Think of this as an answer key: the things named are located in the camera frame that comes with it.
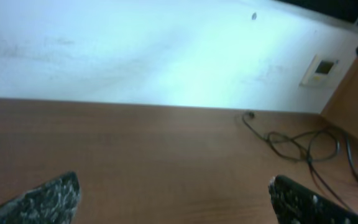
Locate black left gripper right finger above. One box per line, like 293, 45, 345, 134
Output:
268, 175, 358, 224

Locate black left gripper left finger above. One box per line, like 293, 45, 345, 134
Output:
0, 171, 81, 224

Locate thick black HDMI cable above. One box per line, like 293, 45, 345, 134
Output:
241, 111, 358, 212

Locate white wall thermostat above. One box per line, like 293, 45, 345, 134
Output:
300, 54, 340, 88

